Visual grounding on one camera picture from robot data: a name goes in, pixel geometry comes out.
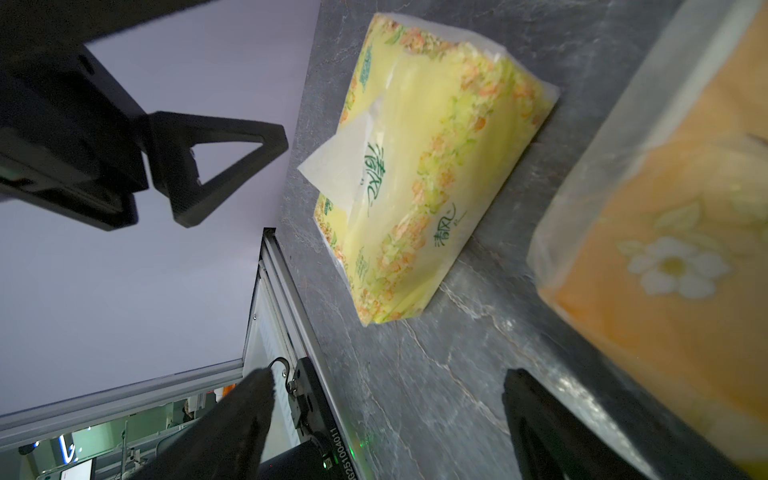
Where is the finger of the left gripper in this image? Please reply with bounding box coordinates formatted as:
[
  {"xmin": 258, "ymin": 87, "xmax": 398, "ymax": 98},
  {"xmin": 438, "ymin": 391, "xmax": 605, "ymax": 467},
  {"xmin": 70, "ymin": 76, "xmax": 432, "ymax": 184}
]
[{"xmin": 143, "ymin": 112, "xmax": 289, "ymax": 228}]

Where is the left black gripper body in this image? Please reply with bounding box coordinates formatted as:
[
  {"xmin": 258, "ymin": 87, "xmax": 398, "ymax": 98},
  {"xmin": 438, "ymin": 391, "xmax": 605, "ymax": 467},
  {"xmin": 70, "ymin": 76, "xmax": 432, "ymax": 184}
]
[{"xmin": 1, "ymin": 46, "xmax": 148, "ymax": 231}]

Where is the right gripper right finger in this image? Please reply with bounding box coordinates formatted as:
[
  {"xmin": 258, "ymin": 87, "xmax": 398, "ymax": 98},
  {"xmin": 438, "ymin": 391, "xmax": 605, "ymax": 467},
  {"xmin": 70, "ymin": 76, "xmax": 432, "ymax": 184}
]
[{"xmin": 502, "ymin": 369, "xmax": 644, "ymax": 479}]

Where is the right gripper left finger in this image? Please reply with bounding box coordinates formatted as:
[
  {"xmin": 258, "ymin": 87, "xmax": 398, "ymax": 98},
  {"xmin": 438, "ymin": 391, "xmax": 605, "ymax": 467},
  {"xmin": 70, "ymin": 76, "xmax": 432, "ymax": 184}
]
[{"xmin": 132, "ymin": 368, "xmax": 275, "ymax": 480}]

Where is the green tissue pack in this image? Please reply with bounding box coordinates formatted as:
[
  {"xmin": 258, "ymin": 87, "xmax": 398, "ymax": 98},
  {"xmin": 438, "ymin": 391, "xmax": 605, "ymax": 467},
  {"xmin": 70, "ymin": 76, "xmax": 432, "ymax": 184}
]
[{"xmin": 299, "ymin": 13, "xmax": 559, "ymax": 325}]

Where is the left orange tissue pack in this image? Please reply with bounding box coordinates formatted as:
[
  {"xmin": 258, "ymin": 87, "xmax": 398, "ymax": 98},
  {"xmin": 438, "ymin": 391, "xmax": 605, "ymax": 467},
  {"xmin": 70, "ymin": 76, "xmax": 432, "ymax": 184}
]
[{"xmin": 528, "ymin": 1, "xmax": 767, "ymax": 479}]

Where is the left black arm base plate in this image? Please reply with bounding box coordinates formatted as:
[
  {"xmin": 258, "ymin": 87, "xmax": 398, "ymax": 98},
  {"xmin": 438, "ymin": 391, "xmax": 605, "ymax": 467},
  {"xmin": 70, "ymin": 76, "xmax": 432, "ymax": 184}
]
[{"xmin": 286, "ymin": 357, "xmax": 363, "ymax": 480}]

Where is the aluminium front rail frame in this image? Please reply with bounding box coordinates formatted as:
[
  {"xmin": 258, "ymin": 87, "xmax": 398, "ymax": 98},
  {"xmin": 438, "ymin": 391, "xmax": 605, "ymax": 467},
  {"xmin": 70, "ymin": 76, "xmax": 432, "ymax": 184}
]
[{"xmin": 1, "ymin": 229, "xmax": 373, "ymax": 479}]

